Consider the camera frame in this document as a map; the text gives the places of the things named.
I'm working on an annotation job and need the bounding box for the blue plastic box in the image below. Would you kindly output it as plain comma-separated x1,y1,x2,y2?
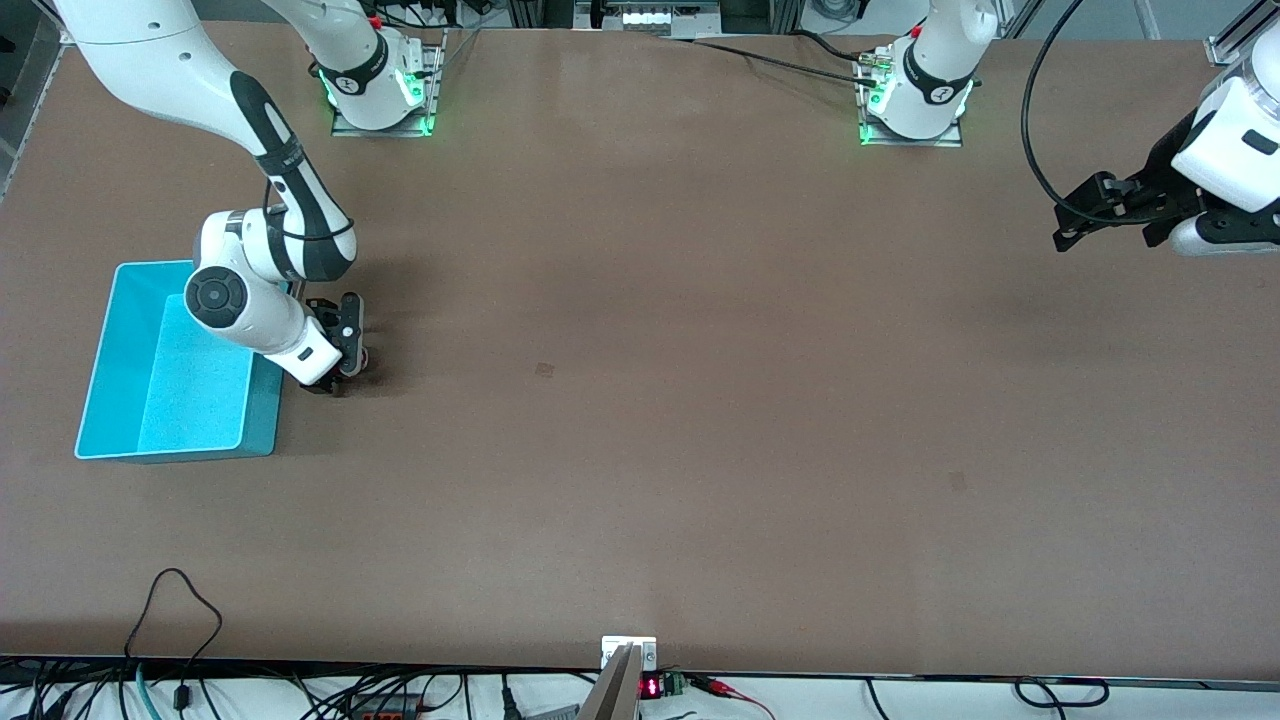
75,260,306,464

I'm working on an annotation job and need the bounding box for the black power strip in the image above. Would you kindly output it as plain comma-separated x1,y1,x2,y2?
345,693,421,720

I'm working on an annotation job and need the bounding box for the grey metal bar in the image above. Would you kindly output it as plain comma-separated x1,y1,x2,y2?
578,645,641,720

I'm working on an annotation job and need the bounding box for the black device with lights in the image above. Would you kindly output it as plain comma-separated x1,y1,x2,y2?
575,0,723,33

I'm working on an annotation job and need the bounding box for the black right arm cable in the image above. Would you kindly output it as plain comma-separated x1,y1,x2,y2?
263,175,356,243

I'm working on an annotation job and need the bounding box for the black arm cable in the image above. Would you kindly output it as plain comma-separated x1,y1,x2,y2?
263,175,356,243
1020,0,1131,226

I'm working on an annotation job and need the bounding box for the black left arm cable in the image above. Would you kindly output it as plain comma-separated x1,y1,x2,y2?
1020,0,1131,226

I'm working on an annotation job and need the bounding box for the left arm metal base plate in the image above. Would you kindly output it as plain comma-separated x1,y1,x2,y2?
855,48,966,149

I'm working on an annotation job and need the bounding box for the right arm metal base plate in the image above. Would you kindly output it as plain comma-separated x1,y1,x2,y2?
330,28,448,139

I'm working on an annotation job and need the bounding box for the thick black table cable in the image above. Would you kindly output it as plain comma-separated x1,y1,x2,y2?
793,29,873,64

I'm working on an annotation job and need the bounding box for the thin black looped cable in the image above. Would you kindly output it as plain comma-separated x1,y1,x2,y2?
125,568,223,713

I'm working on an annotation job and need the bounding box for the thin black table cable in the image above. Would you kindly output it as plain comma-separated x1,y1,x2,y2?
640,33,883,89

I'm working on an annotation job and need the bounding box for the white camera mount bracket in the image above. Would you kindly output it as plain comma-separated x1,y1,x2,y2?
600,636,658,671

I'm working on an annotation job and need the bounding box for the black coiled cable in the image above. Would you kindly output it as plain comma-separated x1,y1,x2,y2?
1015,677,1111,709

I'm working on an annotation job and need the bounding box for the red wire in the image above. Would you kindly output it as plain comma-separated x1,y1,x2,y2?
690,676,776,720

